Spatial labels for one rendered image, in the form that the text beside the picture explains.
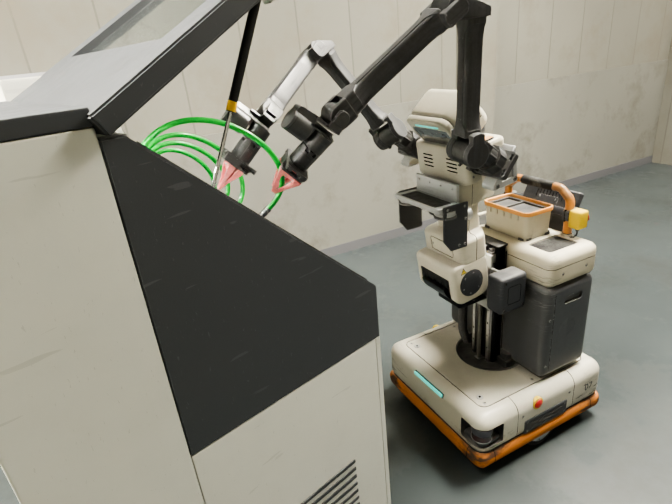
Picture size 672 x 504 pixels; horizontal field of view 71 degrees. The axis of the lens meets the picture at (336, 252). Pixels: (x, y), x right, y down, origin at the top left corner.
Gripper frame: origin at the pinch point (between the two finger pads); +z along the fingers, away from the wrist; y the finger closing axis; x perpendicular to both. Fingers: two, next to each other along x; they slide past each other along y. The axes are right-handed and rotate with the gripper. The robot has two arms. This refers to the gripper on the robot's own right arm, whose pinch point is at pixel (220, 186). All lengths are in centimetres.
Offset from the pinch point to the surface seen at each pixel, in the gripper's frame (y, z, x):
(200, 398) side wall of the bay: -10, 37, 43
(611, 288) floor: -250, -84, -43
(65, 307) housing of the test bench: 23, 28, 48
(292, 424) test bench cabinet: -39, 37, 37
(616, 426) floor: -182, -12, 33
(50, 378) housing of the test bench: 19, 39, 50
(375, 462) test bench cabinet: -81, 43, 28
